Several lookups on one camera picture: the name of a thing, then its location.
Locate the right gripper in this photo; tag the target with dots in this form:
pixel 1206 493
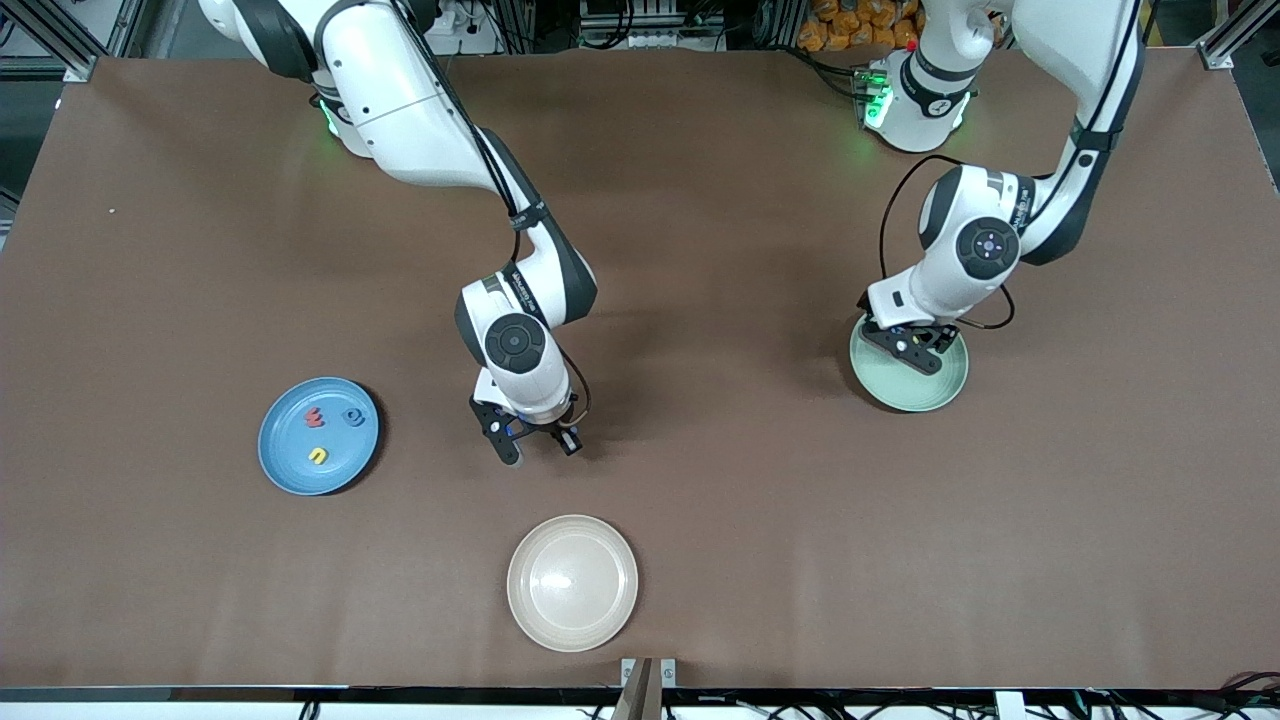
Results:
pixel 549 426

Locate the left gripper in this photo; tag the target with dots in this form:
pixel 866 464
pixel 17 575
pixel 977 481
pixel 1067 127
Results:
pixel 948 334

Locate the blue foam letter a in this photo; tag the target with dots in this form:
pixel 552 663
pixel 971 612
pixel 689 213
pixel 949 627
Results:
pixel 352 417

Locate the red foam letter w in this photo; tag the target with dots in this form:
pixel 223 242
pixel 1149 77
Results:
pixel 315 417

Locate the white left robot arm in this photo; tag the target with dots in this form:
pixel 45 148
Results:
pixel 1060 60

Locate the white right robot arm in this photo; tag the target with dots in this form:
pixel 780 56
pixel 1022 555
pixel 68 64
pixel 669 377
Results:
pixel 420 110

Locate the green plate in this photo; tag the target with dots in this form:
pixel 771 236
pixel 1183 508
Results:
pixel 915 390

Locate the beige plate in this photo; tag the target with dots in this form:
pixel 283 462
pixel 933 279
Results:
pixel 572 585

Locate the blue plate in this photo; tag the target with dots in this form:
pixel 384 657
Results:
pixel 318 437

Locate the brown table cover sheet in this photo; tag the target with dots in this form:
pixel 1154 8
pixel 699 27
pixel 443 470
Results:
pixel 1050 500

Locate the orange packets pile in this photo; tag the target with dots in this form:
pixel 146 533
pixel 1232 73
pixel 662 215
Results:
pixel 850 25

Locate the grey equipment rack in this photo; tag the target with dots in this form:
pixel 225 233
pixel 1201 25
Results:
pixel 650 25

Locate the white power strip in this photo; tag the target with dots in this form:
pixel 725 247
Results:
pixel 460 25

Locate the metal table edge bracket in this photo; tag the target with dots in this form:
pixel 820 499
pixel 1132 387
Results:
pixel 640 690

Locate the aluminium frame post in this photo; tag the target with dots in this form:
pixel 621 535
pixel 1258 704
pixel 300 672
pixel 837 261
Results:
pixel 1225 48
pixel 60 35

